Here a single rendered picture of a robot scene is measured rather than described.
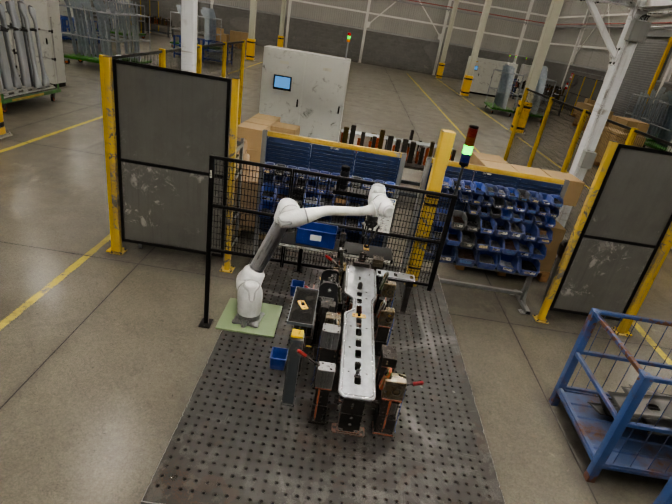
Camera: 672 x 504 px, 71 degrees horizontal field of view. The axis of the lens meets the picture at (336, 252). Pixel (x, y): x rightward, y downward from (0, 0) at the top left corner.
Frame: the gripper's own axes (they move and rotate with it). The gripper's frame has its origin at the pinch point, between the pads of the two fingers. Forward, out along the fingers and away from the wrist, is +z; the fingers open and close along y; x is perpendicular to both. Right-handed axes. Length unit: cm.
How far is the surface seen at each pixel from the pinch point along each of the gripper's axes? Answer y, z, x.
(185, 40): -247, -78, 356
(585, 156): 294, -23, 345
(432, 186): 46, -29, 58
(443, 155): 48, -54, 58
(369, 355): 6, 29, -84
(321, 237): -32, 18, 36
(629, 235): 271, 14, 156
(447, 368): 64, 59, -45
